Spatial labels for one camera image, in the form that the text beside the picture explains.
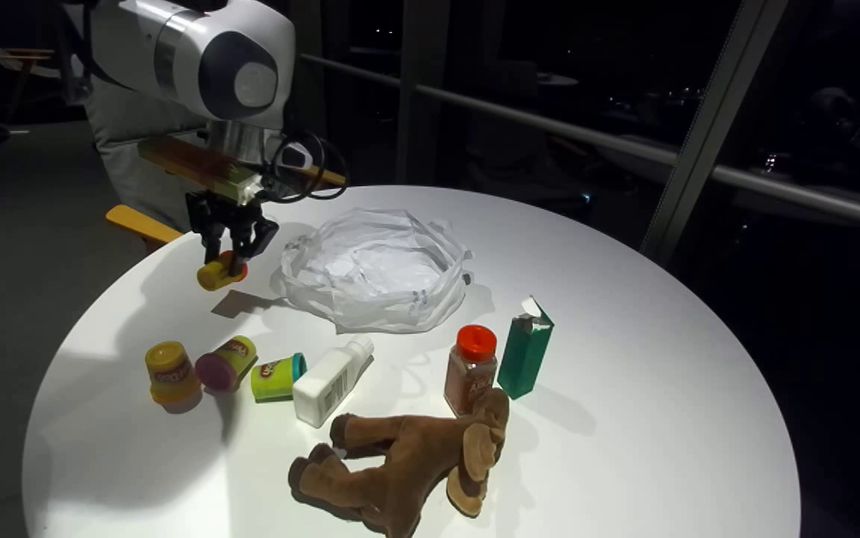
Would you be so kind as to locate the red-lid spice jar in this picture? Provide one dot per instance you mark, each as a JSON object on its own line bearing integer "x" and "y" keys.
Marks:
{"x": 468, "y": 367}

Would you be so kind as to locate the yellow toy cup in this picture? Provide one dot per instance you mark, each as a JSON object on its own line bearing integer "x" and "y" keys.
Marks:
{"x": 171, "y": 379}

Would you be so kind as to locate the metal window railing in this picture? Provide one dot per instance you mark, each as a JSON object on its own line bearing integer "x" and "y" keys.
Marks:
{"x": 739, "y": 64}

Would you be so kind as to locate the white toy milk carton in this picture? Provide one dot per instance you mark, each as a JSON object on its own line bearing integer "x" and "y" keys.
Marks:
{"x": 328, "y": 379}

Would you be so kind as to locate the brown plush toy dog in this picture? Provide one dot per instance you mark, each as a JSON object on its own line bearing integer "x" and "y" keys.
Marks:
{"x": 379, "y": 472}

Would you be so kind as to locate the wrist camera with yellow tape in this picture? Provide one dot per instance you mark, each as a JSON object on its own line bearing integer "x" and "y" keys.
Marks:
{"x": 204, "y": 167}

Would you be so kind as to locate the purple toy cup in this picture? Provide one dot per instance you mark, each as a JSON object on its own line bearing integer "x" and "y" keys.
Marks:
{"x": 224, "y": 367}

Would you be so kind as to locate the clear plastic bag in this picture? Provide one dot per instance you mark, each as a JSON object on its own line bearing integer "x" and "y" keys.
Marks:
{"x": 374, "y": 271}

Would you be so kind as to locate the grey chair with wooden arms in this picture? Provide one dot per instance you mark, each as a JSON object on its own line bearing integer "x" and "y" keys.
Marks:
{"x": 226, "y": 101}

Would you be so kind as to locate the green toy carton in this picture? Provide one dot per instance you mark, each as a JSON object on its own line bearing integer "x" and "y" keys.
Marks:
{"x": 522, "y": 351}

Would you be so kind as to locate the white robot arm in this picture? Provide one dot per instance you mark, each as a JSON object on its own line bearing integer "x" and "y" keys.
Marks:
{"x": 168, "y": 26}

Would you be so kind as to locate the orange toy cup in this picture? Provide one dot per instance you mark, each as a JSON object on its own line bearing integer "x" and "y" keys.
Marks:
{"x": 221, "y": 273}

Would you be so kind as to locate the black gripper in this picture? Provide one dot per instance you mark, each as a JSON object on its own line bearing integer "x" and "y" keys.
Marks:
{"x": 216, "y": 216}

